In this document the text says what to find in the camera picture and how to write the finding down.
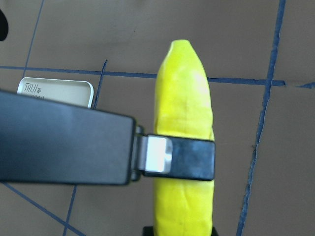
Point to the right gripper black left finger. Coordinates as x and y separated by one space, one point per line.
149 231

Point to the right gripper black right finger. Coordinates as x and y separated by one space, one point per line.
173 157

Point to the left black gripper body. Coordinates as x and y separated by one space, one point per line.
49 142

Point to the white rectangular plastic tray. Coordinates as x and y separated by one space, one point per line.
79 93

